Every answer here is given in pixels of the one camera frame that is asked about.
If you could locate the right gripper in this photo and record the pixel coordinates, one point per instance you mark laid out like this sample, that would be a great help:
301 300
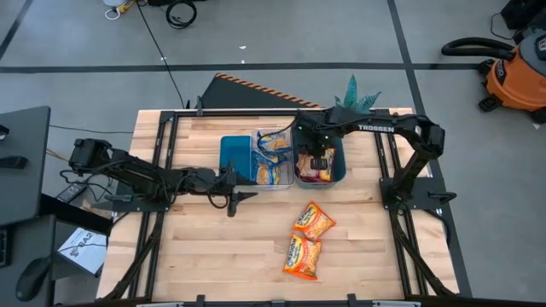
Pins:
317 143

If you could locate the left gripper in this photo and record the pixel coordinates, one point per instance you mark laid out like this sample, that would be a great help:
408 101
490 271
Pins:
226 183

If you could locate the dark red Maruchan ramen packet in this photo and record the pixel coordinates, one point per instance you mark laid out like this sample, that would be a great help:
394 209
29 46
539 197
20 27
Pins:
306 165
328 164

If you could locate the blue Maruchan ramen packet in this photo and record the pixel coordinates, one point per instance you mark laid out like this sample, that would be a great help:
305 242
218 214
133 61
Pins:
275 143
262 161
268 175

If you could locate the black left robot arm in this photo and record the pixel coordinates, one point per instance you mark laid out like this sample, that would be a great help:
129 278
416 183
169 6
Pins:
141 177

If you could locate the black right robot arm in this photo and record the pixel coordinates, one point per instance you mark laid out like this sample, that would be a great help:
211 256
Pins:
384 127

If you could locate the orange Maruchan ramen packet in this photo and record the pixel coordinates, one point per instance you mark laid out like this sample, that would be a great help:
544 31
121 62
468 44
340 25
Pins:
315 221
303 256

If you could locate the dark teal plastic bin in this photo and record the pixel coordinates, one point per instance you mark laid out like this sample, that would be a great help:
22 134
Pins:
339 170

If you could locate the clear plastic bin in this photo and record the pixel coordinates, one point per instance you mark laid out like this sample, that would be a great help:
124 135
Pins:
286 181

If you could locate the green artificial plant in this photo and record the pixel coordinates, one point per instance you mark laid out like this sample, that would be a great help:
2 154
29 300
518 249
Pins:
356 98

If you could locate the black orange-striped mat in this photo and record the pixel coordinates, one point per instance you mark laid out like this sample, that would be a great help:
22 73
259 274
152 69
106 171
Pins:
239 94

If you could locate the black power adapter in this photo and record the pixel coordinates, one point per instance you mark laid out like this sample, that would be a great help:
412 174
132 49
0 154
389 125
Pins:
71 192

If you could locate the white printed booklet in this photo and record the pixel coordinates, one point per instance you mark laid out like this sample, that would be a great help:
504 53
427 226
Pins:
83 251

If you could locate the orange shop vacuum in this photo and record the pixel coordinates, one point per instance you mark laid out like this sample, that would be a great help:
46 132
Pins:
518 81

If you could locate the black computer mouse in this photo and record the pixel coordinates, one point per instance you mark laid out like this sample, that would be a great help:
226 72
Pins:
32 279

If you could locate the black bag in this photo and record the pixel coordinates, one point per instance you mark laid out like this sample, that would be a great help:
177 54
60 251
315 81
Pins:
526 13

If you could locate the black aluminium table frame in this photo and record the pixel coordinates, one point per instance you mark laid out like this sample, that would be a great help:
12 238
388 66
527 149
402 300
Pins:
168 140

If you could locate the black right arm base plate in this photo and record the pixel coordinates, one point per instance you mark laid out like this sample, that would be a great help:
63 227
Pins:
426 194

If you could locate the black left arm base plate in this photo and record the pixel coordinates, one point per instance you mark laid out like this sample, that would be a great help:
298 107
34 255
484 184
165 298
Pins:
128 204

